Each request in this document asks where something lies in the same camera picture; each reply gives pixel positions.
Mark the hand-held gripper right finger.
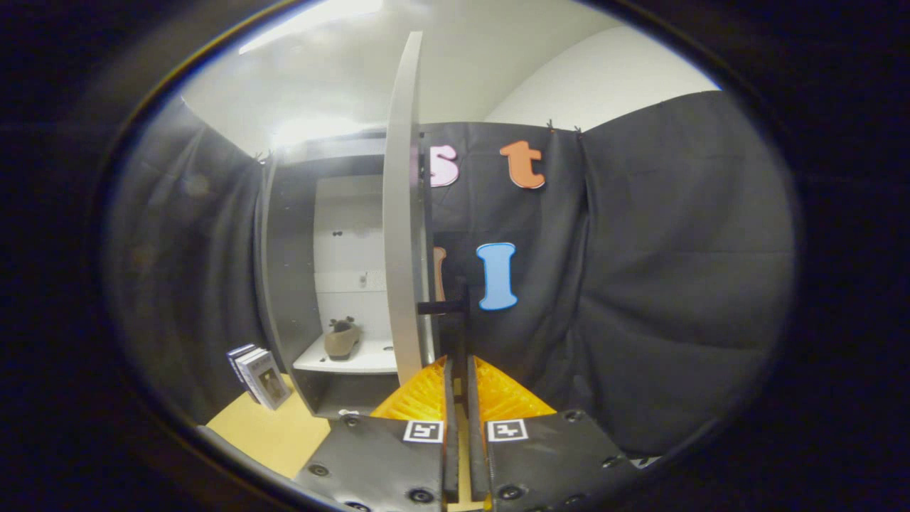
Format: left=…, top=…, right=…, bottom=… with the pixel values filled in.
left=466, top=356, right=641, bottom=512

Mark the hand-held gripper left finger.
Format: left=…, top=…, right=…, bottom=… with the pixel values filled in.
left=295, top=356, right=459, bottom=512

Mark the black door handle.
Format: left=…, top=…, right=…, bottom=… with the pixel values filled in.
left=418, top=277, right=470, bottom=378

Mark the brown fuzzy shoe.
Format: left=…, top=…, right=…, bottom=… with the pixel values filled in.
left=324, top=316, right=362, bottom=361

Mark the grey shoe cabinet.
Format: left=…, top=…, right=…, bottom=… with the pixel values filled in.
left=256, top=135, right=434, bottom=420

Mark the white shoe cabinet door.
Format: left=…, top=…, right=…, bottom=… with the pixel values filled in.
left=382, top=31, right=436, bottom=388

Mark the white cover book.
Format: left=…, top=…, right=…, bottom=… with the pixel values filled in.
left=238, top=348, right=292, bottom=411
left=226, top=343, right=260, bottom=402

